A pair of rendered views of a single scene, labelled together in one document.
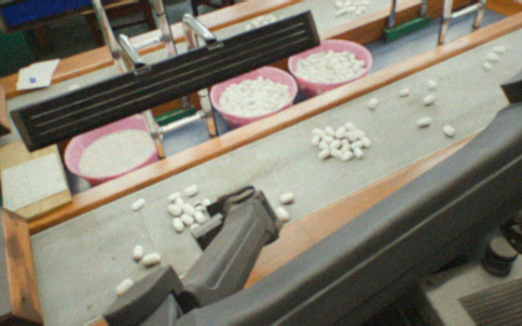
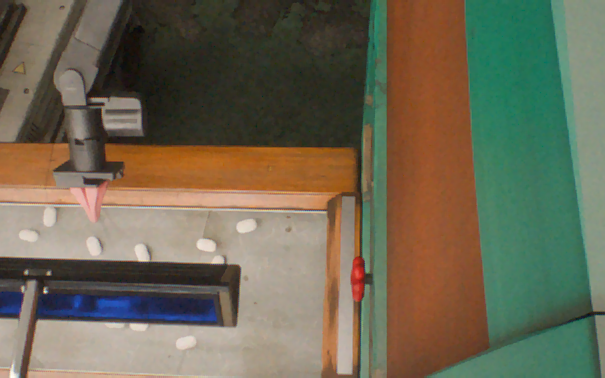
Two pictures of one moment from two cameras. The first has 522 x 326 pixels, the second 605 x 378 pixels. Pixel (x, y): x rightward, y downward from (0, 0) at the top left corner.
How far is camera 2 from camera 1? 1.01 m
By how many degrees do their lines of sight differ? 64
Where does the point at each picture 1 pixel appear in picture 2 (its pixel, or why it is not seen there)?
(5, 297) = (345, 216)
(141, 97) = (70, 263)
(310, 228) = (41, 173)
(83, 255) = (276, 305)
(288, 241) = not seen: hidden behind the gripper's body
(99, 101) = (121, 269)
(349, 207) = not seen: outside the picture
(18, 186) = not seen: outside the picture
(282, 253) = not seen: hidden behind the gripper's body
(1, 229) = (340, 327)
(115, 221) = (223, 338)
